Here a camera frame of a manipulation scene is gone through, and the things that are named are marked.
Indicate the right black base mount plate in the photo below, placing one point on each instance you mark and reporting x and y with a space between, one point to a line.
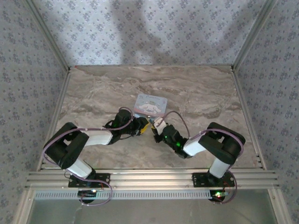
201 179

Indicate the aluminium corner post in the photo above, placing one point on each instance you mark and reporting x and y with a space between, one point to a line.
49 35
252 35

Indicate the right controller board green light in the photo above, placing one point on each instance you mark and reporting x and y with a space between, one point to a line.
218 195

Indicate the aluminium side rail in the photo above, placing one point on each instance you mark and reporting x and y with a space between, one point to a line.
58 105
244 105

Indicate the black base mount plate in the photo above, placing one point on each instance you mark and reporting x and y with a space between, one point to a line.
102 178
201 179

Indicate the aluminium cross rail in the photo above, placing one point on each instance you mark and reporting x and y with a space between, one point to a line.
149 176

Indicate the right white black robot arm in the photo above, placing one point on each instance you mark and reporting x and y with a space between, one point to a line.
194 147

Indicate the grey metal sheet panel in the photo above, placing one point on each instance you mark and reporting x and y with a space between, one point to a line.
151 212

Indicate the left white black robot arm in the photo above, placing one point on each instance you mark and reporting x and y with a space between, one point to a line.
98 137

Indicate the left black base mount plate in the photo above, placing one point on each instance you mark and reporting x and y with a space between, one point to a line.
102 178

